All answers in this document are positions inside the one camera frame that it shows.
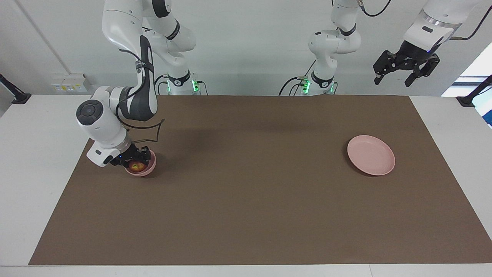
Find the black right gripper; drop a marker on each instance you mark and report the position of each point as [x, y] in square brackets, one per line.
[125, 156]

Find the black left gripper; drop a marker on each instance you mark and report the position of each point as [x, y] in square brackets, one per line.
[413, 52]

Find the dark red apple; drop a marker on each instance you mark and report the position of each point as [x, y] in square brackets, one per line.
[138, 167]

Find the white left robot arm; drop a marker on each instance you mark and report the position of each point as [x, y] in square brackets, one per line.
[330, 42]

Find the pink bowl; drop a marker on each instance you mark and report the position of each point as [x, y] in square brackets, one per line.
[150, 167]

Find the pink plate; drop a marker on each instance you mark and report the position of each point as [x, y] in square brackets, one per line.
[371, 156]

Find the blue object by window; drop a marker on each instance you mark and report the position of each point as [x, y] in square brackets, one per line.
[489, 117]

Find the brown table mat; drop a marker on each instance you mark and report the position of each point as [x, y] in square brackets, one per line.
[246, 192]

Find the black clamp mount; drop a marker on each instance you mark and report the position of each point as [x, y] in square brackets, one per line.
[21, 99]
[467, 101]

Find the white wall socket panel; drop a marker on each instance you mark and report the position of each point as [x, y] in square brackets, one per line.
[71, 86]

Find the white wall conduit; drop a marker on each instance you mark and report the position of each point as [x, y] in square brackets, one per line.
[42, 36]

